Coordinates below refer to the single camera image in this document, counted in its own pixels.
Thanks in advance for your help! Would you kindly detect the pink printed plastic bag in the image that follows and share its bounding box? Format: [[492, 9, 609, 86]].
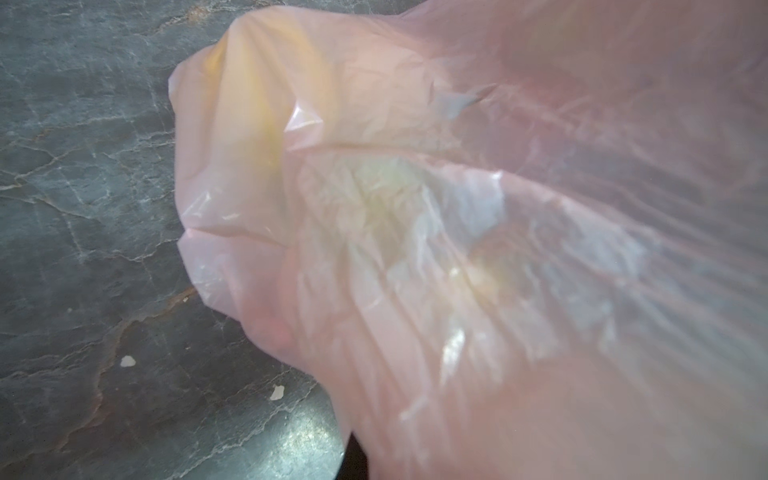
[[169, 1, 767, 479]]

